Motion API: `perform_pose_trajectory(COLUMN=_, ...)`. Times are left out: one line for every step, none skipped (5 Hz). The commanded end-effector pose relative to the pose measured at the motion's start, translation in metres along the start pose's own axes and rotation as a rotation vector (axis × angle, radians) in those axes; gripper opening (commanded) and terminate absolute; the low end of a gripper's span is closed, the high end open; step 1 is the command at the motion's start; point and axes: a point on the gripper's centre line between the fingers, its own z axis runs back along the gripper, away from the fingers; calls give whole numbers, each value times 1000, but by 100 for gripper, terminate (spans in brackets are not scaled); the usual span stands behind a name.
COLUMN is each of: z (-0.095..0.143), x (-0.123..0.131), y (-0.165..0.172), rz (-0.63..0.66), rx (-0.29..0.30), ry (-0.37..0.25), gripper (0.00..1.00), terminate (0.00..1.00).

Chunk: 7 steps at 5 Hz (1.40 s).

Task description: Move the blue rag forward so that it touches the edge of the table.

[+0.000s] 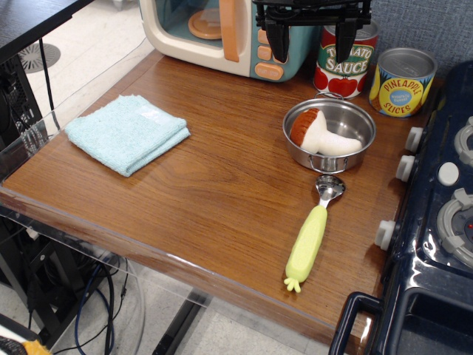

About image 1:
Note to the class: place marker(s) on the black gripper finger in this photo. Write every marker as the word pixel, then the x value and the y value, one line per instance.
pixel 345 37
pixel 278 38

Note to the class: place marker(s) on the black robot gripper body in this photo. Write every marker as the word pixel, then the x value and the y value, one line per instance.
pixel 312 12

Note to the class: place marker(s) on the light blue towel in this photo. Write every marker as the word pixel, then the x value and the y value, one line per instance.
pixel 127 134

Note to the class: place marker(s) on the white stove knob middle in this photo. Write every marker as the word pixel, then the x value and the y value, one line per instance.
pixel 404 168

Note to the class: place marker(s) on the white stove knob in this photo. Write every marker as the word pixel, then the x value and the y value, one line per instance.
pixel 404 168
pixel 413 139
pixel 384 234

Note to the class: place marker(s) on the tomato sauce can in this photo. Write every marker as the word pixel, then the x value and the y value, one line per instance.
pixel 345 79

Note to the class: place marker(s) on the toy microwave oven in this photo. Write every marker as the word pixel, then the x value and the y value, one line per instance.
pixel 224 36

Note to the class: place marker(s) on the pineapple slices can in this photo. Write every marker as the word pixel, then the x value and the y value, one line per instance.
pixel 402 81

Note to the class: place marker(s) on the small steel pot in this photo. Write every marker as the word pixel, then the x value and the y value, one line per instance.
pixel 343 118

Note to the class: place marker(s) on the plush mushroom toy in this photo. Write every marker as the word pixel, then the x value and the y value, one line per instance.
pixel 310 133

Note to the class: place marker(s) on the white stove knob upper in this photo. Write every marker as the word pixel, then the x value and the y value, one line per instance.
pixel 413 139

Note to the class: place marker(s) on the white stove knob lower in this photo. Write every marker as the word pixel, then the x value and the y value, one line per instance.
pixel 384 234

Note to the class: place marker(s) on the black desk at left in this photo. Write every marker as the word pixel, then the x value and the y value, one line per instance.
pixel 25 22

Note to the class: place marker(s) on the black computer tower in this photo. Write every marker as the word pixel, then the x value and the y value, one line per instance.
pixel 19 109

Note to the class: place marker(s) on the dark blue toy stove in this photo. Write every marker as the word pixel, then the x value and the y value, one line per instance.
pixel 426 302

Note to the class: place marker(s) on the clear acrylic table guard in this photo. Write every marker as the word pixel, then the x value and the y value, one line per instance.
pixel 219 211

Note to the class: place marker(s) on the black table leg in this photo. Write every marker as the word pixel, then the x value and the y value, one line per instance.
pixel 178 328

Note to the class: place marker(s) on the spoon with green handle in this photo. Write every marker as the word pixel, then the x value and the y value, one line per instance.
pixel 310 236

